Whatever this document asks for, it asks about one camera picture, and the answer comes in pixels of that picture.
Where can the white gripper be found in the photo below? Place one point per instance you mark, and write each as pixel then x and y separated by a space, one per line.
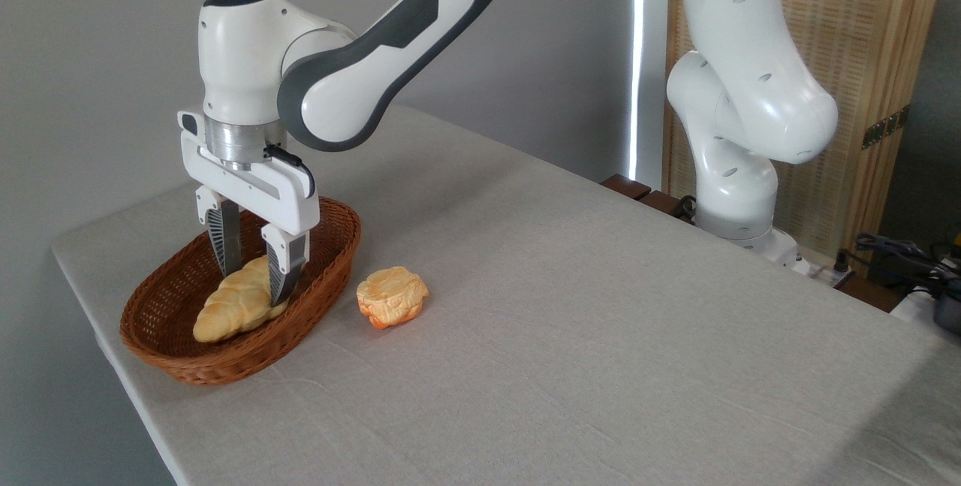
pixel 255 189

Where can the long braided bread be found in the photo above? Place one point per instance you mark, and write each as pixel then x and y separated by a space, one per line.
pixel 225 313

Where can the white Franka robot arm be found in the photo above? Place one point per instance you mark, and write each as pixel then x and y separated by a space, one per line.
pixel 751 95

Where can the round orange bread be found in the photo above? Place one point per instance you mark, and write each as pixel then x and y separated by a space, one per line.
pixel 392 297

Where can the brown wicker basket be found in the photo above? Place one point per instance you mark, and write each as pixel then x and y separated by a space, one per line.
pixel 225 366

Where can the grey tablecloth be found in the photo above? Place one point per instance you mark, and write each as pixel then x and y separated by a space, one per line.
pixel 601 358

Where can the dark brown wooden block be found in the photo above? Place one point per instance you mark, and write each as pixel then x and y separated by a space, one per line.
pixel 625 186
pixel 661 203

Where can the dark metal screen hinge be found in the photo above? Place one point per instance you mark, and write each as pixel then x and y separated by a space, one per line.
pixel 886 127

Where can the wooden rattan folding screen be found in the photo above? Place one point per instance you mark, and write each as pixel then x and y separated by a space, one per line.
pixel 863 35

